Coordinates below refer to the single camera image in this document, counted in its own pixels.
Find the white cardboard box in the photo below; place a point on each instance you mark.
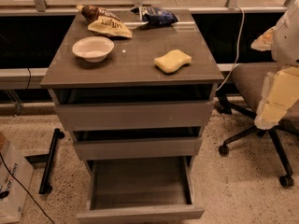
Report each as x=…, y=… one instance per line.
x=15, y=177

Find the grey office chair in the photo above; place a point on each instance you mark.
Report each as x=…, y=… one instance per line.
x=252, y=80

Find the yellow sponge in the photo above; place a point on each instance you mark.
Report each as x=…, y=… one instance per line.
x=172, y=61

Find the grey drawer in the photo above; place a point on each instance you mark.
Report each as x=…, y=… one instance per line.
x=134, y=108
x=132, y=191
x=141, y=143

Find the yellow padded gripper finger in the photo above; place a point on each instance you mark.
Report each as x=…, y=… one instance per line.
x=279, y=93

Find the grey top drawer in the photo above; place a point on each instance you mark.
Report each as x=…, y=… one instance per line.
x=134, y=108

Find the white bowl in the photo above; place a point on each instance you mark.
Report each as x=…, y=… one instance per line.
x=93, y=49

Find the grey middle drawer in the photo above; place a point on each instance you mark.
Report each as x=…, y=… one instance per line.
x=141, y=143

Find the black metal bar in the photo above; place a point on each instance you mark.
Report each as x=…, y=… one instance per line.
x=45, y=186

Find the blue chip bag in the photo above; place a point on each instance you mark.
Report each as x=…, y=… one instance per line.
x=155, y=15

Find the grey bottom drawer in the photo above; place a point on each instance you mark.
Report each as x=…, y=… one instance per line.
x=132, y=191

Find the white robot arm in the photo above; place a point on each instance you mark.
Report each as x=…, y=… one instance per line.
x=283, y=38

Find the grey drawer cabinet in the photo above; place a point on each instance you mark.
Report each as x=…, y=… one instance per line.
x=131, y=62

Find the brown yellow chip bag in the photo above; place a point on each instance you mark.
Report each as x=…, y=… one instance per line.
x=104, y=22

